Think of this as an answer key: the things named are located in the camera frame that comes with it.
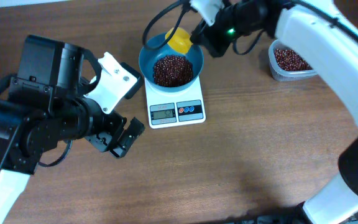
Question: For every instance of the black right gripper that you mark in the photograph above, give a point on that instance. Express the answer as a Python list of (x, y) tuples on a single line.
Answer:
[(212, 43)]

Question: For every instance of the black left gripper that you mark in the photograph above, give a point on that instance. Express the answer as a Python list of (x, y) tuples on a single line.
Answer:
[(111, 134)]

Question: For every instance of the yellow plastic measuring scoop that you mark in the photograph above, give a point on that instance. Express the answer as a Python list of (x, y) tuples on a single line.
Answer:
[(180, 41)]

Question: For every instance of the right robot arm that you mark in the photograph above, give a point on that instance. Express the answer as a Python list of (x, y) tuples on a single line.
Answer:
[(319, 33)]

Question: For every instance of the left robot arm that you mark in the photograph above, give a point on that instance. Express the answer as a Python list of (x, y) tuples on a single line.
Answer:
[(60, 93)]

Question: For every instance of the white digital kitchen scale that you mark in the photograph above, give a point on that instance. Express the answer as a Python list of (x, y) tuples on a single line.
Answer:
[(167, 110)]

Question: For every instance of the red beans in bowl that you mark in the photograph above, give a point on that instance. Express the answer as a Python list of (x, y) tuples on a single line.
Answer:
[(172, 71)]

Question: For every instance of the blue plastic bowl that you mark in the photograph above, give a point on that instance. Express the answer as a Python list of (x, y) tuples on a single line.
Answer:
[(148, 58)]

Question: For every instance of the red adzuki beans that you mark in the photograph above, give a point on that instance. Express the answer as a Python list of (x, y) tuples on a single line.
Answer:
[(290, 61)]

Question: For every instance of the clear plastic container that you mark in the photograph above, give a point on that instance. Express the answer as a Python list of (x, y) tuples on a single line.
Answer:
[(282, 75)]

